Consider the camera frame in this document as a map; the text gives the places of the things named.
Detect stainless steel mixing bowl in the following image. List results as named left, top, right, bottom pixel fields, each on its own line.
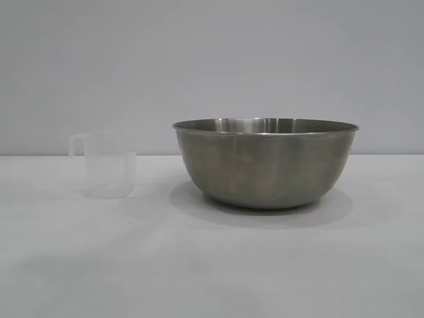
left=171, top=116, right=360, bottom=210

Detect clear plastic measuring cup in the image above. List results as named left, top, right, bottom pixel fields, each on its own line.
left=68, top=132, right=137, bottom=200

